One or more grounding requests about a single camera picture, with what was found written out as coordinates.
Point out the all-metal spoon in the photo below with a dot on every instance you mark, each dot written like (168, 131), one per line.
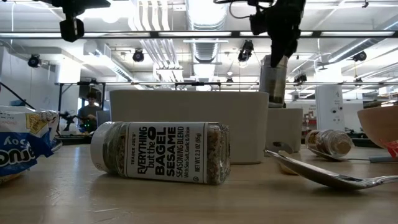
(311, 172)

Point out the white pillar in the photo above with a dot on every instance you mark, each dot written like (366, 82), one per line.
(329, 105)

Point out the red background boxes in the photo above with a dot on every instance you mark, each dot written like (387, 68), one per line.
(310, 123)

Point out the beige cup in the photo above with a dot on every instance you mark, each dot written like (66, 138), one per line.
(273, 88)

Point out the silver ventilation duct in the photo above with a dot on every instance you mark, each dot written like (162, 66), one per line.
(206, 18)

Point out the black overhead light bar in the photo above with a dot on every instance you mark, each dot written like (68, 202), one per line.
(235, 34)

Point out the light grey plastic bin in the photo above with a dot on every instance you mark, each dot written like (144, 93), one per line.
(186, 105)
(284, 127)

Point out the black ceiling spotlight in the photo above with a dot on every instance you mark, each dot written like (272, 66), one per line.
(138, 56)
(359, 56)
(300, 77)
(245, 51)
(34, 60)

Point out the black background frame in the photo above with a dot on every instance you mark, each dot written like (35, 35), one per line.
(199, 83)

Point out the bagel sesame seasoning jar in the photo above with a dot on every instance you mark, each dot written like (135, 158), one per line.
(164, 152)

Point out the black background robot arm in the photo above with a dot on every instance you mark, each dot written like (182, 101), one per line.
(69, 118)

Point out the blue white snack bag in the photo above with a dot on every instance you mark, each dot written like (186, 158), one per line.
(18, 146)

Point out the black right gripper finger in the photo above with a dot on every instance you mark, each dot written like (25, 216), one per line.
(293, 48)
(278, 56)

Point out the blue computer monitor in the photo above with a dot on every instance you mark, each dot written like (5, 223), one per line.
(17, 103)

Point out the small glass spice jar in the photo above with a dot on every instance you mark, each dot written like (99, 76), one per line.
(329, 142)

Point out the red yellow ramen packet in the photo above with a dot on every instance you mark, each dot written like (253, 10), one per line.
(393, 149)

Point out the black aluminium table frame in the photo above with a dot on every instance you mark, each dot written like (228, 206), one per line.
(74, 140)

